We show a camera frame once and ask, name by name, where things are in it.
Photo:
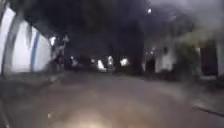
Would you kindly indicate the dark asphalt road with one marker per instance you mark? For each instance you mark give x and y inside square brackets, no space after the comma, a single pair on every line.
[110,100]

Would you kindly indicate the pale building with dark doorways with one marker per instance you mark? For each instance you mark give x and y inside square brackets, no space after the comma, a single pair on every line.
[186,53]

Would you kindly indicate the white wall with dark pillars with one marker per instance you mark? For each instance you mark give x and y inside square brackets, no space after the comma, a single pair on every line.
[20,50]

